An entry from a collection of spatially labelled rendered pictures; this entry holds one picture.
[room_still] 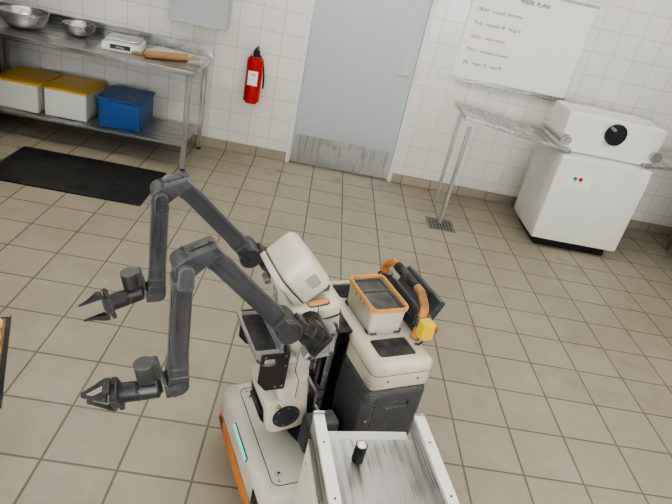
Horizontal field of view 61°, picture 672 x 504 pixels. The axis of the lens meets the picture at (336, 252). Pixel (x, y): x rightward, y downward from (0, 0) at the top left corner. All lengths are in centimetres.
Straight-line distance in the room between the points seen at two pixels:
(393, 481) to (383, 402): 54
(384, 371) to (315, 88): 404
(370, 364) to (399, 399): 21
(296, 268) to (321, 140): 406
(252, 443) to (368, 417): 50
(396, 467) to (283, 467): 75
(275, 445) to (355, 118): 396
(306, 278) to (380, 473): 62
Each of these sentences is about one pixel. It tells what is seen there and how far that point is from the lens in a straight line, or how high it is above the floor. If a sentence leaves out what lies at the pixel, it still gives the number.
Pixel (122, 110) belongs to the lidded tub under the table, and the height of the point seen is 41.
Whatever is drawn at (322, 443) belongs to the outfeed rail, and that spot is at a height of 90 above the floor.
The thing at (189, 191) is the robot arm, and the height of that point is 123.
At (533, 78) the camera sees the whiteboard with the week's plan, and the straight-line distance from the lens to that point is 583.
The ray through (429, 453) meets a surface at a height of 90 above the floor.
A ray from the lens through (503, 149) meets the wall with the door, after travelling 596.
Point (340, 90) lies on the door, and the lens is 563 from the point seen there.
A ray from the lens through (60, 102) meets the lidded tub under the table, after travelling 554.
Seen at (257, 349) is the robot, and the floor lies 79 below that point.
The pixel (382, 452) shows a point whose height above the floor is 84.
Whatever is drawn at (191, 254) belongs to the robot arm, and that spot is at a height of 125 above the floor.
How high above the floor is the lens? 199
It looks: 28 degrees down
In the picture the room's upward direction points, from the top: 13 degrees clockwise
